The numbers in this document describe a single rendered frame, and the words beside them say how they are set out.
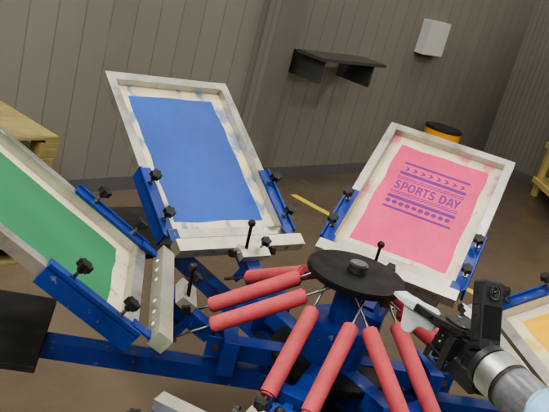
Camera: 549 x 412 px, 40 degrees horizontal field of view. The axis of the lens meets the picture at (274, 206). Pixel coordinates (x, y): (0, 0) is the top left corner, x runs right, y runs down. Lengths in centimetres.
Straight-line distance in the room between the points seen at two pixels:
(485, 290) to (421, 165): 220
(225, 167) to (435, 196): 91
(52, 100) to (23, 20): 63
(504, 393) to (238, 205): 197
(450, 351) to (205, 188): 183
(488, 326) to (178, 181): 186
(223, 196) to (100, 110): 312
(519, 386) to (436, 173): 230
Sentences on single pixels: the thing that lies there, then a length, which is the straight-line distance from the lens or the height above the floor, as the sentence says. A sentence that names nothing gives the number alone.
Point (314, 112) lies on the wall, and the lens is 775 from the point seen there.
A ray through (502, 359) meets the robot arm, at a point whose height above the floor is 169.
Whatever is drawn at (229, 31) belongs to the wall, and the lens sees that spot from 659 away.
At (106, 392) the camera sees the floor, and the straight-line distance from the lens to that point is 383.
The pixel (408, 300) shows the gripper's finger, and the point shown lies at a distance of 130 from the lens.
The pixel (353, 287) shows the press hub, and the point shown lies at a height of 132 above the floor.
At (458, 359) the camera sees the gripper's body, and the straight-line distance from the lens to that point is 128.
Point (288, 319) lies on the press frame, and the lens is 260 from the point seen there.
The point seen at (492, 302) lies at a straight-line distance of 126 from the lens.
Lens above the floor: 218
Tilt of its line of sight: 19 degrees down
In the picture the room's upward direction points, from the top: 15 degrees clockwise
